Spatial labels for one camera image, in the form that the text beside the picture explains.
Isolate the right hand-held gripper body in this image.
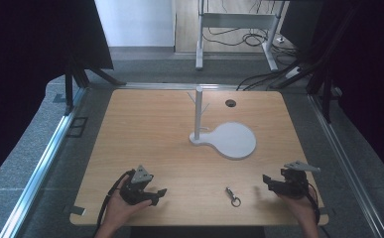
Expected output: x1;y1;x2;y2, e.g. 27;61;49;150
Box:
280;161;321;199

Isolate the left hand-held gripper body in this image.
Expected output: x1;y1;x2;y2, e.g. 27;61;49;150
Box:
119;165;155;206

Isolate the person's left hand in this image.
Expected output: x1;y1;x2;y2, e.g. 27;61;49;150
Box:
103;175;153;230

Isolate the person's right hand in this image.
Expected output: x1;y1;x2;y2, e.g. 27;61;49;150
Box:
277;185;319;230

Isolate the white tree-shaped jewelry stand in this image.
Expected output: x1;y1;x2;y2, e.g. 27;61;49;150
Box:
187;86;258;162

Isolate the grey tape strip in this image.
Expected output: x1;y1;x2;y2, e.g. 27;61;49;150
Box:
69;204;87;216

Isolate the black rectangular floor marker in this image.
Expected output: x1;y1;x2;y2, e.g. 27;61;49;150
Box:
65;115;89;139

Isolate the black metal stand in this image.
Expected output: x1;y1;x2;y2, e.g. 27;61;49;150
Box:
306;63;333;124

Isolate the white power strip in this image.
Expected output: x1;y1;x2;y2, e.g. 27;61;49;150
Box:
284;66;303;79

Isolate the black tripod stand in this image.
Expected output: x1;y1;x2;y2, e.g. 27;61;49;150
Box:
64;54;127;116

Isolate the black curtain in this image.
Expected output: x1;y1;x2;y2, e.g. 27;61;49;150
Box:
280;0;384;186
0;0;114;191

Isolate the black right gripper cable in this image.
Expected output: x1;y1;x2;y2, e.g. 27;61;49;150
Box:
307;185;322;226

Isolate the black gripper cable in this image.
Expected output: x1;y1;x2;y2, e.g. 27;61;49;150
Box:
93;170;137;238
307;185;322;226

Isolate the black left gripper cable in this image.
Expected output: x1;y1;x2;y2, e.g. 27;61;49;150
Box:
93;170;137;238

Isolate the metal key ring with clasp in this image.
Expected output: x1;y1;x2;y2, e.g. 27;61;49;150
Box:
225;186;242;208

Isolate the aluminium rail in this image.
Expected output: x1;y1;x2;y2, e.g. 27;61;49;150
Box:
0;86;87;238
308;93;384;238

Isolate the black floor cables bundle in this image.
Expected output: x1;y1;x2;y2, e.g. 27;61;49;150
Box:
201;26;313;91

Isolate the white metal desk frame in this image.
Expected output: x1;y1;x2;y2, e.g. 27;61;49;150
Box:
194;0;286;72

